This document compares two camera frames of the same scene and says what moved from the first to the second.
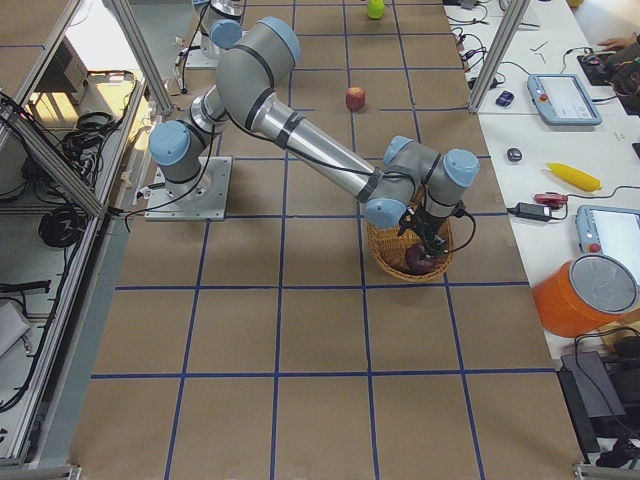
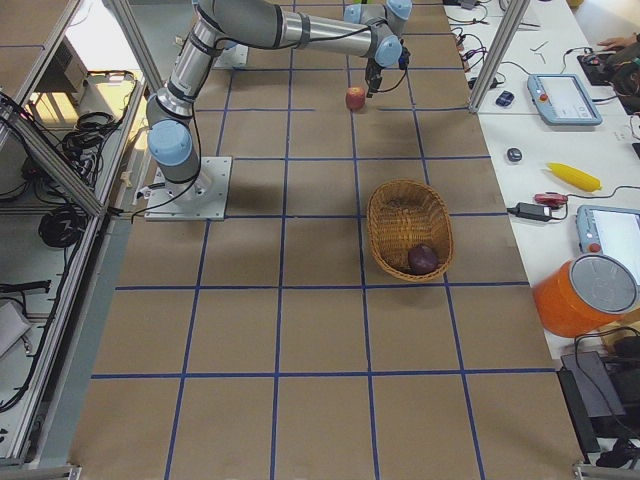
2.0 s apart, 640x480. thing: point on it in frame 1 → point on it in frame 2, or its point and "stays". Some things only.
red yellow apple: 355,98 stays
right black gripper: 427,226 → 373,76
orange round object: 585,294 stays
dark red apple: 413,255 stays
